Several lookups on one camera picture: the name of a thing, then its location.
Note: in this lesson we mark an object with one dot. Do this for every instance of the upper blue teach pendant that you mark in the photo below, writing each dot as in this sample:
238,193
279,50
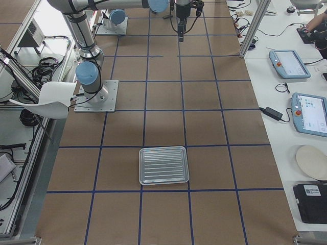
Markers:
288,64

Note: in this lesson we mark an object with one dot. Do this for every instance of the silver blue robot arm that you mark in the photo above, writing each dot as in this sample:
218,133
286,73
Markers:
89,71

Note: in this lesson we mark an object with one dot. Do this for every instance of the blue teach pendant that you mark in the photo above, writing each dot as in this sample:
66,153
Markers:
288,64
309,113

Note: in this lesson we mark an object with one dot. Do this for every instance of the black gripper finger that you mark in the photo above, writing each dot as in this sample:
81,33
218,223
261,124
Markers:
180,36

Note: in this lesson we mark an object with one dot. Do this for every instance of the grey metal box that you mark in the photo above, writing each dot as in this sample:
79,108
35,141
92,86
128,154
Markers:
33,37

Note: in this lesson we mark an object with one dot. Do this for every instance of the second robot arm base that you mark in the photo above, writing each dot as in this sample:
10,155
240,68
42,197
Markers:
112,23

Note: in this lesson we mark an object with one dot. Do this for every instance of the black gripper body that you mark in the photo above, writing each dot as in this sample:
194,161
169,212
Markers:
181,11

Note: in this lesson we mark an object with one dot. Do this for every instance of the lower blue teach pendant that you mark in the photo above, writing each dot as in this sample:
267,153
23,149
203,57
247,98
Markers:
309,113

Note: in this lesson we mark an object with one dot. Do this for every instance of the white plastic chair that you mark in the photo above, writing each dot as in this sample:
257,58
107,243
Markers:
54,100

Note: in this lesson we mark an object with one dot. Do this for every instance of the aluminium frame post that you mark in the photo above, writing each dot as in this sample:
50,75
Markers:
257,18

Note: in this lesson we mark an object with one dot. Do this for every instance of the black laptop case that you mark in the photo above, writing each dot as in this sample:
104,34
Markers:
311,202

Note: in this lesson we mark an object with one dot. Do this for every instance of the beige round plate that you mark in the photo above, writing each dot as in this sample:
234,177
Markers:
312,162

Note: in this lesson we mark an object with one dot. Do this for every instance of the black power adapter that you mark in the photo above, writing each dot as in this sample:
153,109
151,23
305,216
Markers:
271,113

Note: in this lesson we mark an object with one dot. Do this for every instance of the ribbed silver metal tray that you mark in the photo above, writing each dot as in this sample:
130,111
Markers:
163,165

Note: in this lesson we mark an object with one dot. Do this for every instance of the operator hand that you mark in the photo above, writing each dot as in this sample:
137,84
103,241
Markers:
312,24

